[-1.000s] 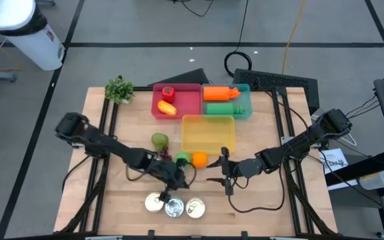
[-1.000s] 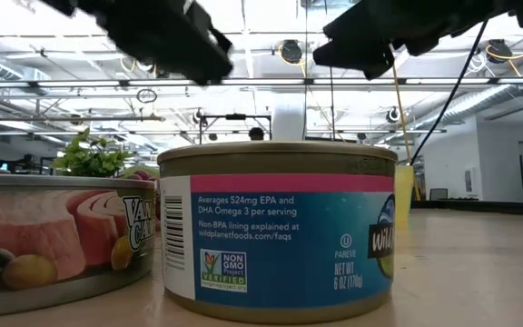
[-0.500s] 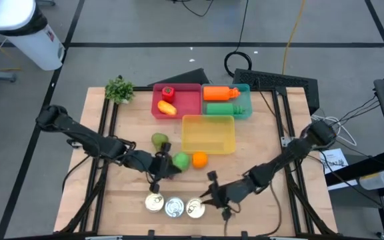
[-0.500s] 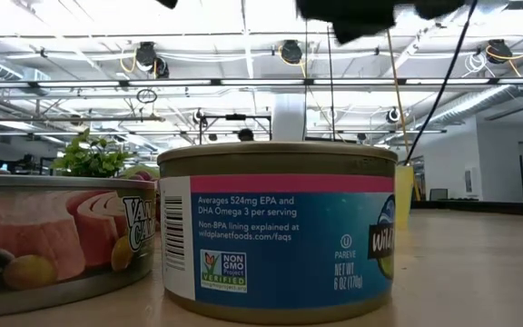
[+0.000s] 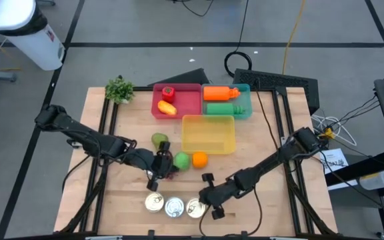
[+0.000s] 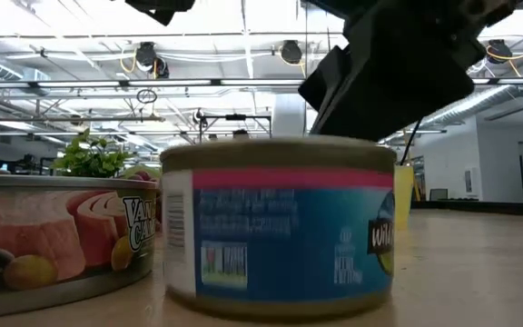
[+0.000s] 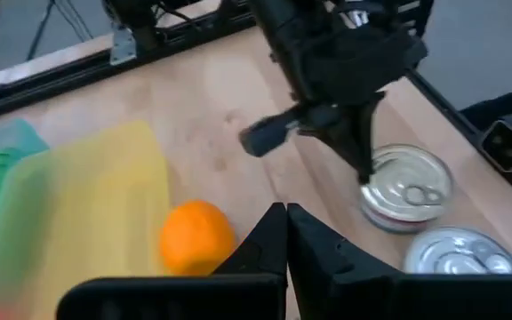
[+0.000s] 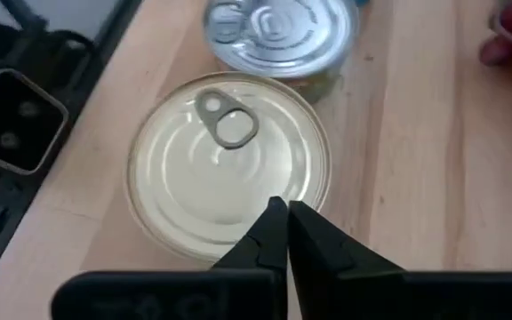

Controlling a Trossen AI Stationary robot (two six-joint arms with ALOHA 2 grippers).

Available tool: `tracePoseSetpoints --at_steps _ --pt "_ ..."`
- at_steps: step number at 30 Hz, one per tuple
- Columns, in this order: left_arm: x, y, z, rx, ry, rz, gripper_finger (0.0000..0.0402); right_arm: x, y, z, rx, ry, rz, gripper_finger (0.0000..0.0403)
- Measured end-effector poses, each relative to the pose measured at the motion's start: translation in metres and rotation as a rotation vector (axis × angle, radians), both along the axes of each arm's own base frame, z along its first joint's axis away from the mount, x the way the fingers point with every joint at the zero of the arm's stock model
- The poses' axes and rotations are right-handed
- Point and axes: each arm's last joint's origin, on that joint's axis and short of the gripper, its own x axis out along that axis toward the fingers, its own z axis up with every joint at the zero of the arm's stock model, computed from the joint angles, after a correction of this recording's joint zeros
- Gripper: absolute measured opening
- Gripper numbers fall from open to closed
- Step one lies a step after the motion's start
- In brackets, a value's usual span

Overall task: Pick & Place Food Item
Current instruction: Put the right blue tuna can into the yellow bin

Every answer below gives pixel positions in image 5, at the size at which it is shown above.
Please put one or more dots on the teal plastic bin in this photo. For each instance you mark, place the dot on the teal plastic bin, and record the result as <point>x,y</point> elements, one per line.
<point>247,100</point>

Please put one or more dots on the red toy bell pepper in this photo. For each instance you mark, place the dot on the red toy bell pepper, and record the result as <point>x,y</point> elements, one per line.
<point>168,95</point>

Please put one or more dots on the green toy pear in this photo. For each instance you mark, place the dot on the green toy pear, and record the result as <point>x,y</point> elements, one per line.
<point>158,138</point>

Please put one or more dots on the white trash can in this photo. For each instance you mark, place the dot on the white trash can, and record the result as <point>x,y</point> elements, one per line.
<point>28,43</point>

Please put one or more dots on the black flat panel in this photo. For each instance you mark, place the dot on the black flat panel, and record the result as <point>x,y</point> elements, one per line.
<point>188,78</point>

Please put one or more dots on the white box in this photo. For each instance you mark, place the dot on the white box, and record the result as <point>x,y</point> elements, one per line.
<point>373,180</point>

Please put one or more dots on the green toy bottle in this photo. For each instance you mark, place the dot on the green toy bottle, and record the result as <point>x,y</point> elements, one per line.
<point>222,109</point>

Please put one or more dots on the gold-lid blue label can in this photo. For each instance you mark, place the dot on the gold-lid blue label can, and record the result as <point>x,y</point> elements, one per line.
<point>154,202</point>

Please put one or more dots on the orange toy bottle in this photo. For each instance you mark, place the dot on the orange toy bottle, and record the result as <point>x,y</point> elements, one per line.
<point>217,93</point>

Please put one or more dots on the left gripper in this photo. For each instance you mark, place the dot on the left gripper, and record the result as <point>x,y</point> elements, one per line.
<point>161,166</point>

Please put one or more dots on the black perforated panel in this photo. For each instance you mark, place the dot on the black perforated panel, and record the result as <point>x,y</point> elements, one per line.
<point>278,80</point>

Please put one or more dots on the red plastic bin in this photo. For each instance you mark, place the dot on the red plastic bin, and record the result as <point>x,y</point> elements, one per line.
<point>188,100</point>

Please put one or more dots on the blue Wild Planet tuna can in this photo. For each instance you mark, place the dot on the blue Wild Planet tuna can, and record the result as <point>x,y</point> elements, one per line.
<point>193,208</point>

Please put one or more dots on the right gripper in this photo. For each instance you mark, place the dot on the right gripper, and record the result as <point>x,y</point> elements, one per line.
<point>215,196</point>

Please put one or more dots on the yellow translucent plastic bin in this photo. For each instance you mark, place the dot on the yellow translucent plastic bin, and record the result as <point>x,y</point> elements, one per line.
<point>207,133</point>

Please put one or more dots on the green toy apple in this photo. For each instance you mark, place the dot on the green toy apple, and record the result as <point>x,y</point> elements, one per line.
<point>182,161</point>

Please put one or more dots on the black aluminium table frame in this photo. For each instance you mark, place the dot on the black aluminium table frame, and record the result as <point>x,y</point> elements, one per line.
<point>275,113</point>

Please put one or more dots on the white printed paper sheet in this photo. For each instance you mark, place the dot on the white printed paper sheet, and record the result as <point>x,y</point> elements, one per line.
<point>332,155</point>

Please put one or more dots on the toy orange fruit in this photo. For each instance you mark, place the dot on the toy orange fruit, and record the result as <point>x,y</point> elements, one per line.
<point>200,160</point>

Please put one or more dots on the dark red toy grapes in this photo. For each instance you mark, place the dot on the dark red toy grapes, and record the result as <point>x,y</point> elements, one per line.
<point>172,175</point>

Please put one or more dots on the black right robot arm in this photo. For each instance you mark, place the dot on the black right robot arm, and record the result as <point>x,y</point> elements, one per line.
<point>272,160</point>

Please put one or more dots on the small potted green plant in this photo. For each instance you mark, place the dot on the small potted green plant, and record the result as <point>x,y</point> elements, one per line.
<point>119,90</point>

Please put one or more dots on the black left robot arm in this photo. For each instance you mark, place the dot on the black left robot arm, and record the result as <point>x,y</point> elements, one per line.
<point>78,130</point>

